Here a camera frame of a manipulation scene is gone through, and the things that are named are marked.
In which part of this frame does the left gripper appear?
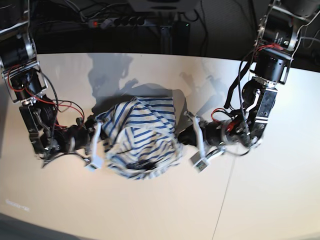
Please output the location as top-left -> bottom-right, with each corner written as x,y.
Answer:
177,111 -> 232,160

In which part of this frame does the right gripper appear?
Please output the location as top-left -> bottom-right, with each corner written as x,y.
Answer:
66,117 -> 103,163

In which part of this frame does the blue white striped T-shirt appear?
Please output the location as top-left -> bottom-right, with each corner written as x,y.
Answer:
95,96 -> 183,180

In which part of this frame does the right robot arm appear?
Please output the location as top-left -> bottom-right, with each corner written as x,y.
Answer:
0,0 -> 104,171

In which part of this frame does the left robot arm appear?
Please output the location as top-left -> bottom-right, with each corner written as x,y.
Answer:
178,0 -> 320,160

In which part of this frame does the black power adapter box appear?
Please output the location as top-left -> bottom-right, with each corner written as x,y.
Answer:
171,21 -> 190,56

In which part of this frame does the white power strip with plugs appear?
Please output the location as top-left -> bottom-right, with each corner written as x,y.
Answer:
87,16 -> 146,30

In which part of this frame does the grey box under table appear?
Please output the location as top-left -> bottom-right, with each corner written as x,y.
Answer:
128,0 -> 199,12

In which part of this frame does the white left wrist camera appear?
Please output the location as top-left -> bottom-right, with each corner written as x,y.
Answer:
190,152 -> 210,173

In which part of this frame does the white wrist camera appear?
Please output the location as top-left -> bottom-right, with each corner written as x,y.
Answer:
190,152 -> 210,173
84,156 -> 104,172

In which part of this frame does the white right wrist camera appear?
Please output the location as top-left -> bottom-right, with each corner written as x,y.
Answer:
84,156 -> 104,172

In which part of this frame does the aluminium table leg post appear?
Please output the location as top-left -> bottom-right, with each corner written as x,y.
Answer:
160,26 -> 172,55

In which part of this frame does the white cable on floor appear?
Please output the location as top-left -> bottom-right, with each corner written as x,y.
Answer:
298,14 -> 320,51

